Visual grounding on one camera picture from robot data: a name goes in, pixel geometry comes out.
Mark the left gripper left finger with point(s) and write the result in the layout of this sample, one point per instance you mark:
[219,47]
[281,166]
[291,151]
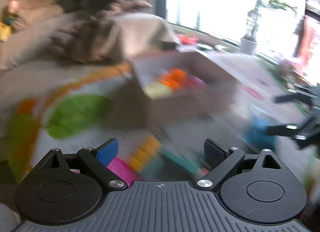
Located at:
[94,162]

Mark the white plant pot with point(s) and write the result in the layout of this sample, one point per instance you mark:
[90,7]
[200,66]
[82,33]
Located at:
[247,46]

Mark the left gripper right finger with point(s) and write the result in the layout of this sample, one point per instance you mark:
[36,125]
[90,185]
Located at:
[224,163]

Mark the teal folding toy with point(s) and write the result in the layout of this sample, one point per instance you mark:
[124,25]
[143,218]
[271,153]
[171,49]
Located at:
[167,166]

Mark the colourful play mat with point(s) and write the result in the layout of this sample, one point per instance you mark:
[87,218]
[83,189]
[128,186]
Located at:
[74,114]

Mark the orange toy in box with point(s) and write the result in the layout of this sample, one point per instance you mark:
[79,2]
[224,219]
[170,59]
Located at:
[174,78]

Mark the blue tissue pack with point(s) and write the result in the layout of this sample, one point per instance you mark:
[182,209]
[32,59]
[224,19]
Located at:
[256,136]

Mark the brown crumpled blanket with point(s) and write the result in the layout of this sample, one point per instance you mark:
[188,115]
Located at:
[88,41]

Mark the pink toy spoon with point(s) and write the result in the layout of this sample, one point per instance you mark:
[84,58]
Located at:
[122,170]

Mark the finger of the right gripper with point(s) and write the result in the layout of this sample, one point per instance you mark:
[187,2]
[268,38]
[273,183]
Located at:
[288,130]
[294,97]

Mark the yellow building brick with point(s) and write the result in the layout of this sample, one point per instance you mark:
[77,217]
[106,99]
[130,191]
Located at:
[144,154]

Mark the pink cardboard box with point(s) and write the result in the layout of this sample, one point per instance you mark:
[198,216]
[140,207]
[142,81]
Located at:
[145,102]

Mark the red plastic basin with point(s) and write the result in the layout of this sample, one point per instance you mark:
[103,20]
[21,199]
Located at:
[187,40]

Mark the beige sofa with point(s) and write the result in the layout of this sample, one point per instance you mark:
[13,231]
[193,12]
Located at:
[118,32]

